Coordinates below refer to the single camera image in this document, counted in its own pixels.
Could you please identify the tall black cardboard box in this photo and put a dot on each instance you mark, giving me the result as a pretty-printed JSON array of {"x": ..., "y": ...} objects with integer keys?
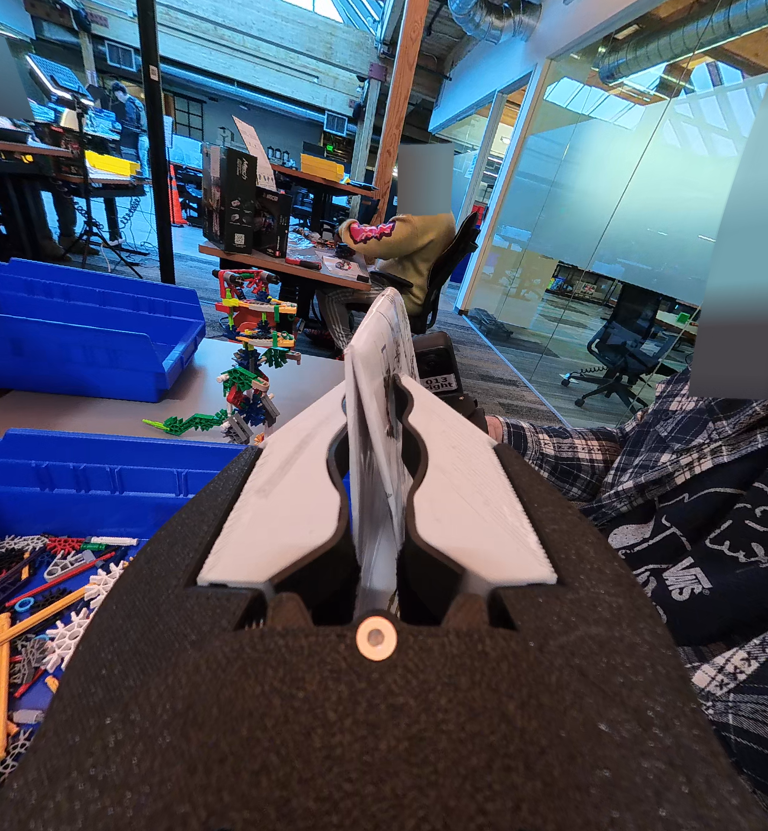
[{"x": 228, "y": 195}]

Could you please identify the small black cardboard box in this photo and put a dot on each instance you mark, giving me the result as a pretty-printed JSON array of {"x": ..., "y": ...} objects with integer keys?
[{"x": 273, "y": 221}]

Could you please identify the colourful construction toy model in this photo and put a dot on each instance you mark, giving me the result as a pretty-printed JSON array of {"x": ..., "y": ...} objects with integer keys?
[{"x": 254, "y": 318}]

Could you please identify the white instruction booklet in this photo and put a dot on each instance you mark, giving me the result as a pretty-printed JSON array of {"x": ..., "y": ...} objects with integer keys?
[{"x": 374, "y": 389}]

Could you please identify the wooden desk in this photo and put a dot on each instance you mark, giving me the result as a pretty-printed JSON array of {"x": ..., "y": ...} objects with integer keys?
[{"x": 260, "y": 258}]

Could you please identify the black tripod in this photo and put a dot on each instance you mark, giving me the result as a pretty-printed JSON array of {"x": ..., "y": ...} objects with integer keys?
[{"x": 92, "y": 214}]

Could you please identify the orange traffic cone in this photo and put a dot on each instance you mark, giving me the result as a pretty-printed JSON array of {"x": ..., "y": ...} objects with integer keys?
[{"x": 176, "y": 201}]

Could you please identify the yellow plastic bin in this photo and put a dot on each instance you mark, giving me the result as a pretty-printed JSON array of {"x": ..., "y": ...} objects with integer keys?
[
  {"x": 111, "y": 163},
  {"x": 322, "y": 167}
]

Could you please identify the pile of construction toy pieces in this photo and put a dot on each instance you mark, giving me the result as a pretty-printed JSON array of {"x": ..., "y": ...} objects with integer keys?
[{"x": 40, "y": 623}]

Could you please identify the black metal pole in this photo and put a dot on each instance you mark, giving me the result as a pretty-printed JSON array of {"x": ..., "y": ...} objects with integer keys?
[{"x": 155, "y": 130}]

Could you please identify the blue bin with toy pieces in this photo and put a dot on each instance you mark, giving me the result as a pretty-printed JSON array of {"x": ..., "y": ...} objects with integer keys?
[{"x": 98, "y": 480}]

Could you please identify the person's plaid shirt torso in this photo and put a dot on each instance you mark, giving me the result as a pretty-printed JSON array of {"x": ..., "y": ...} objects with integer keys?
[{"x": 715, "y": 519}]

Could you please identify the empty blue plastic bin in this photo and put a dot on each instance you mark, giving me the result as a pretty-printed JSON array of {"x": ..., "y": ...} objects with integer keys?
[{"x": 66, "y": 324}]

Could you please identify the black office chair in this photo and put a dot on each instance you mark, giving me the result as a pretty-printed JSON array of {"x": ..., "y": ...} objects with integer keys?
[
  {"x": 447, "y": 259},
  {"x": 627, "y": 337}
]

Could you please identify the wooden post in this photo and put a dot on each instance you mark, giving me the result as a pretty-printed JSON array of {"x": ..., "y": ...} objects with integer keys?
[{"x": 400, "y": 97}]

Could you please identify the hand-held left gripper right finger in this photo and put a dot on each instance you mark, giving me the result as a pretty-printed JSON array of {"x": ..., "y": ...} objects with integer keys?
[{"x": 475, "y": 500}]

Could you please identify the printed booklet on desk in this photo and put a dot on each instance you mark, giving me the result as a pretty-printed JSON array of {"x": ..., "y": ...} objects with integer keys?
[{"x": 345, "y": 267}]

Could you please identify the light panel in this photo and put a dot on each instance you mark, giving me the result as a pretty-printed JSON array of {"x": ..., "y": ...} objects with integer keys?
[{"x": 56, "y": 81}]

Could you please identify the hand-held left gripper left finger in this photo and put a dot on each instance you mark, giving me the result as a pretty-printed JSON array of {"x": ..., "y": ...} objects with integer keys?
[{"x": 280, "y": 493}]

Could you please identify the silver air duct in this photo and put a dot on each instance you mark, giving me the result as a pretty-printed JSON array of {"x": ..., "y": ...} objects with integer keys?
[
  {"x": 488, "y": 19},
  {"x": 683, "y": 45}
]

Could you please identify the person's right forearm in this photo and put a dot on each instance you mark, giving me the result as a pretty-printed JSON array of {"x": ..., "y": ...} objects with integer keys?
[{"x": 553, "y": 454}]

